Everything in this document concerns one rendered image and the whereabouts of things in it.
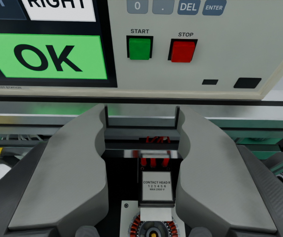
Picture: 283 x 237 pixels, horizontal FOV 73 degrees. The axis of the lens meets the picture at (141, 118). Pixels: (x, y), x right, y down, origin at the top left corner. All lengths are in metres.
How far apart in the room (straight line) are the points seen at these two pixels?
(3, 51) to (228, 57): 0.21
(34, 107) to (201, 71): 0.18
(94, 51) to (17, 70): 0.08
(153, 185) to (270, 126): 0.22
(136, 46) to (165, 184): 0.28
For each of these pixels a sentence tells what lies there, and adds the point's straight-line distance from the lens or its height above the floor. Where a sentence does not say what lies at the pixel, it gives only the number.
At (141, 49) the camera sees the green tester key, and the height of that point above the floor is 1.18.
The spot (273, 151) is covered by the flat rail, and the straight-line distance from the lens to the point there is 0.33.
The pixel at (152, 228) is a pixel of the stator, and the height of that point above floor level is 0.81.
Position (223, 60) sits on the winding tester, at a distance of 0.20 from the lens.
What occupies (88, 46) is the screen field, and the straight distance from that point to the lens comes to 0.18.
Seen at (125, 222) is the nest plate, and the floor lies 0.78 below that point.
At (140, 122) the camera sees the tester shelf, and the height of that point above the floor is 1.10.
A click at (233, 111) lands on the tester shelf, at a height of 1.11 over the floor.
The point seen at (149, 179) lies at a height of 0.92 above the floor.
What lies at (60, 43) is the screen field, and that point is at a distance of 0.19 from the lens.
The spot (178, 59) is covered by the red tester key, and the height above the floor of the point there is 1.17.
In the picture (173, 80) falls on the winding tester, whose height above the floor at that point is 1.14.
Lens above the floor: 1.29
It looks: 56 degrees down
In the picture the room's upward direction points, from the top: 2 degrees clockwise
